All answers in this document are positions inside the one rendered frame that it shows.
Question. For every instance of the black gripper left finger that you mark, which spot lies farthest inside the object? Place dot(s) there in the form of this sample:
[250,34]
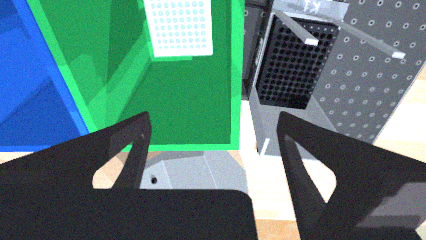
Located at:
[73,163]

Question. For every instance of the blue open tray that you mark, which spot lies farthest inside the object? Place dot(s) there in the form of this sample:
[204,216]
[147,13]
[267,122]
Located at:
[33,115]

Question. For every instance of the green bin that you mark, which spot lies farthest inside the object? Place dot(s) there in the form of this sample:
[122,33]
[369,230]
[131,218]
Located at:
[105,55]

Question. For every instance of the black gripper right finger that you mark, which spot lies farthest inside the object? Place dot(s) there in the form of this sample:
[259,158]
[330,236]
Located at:
[376,189]

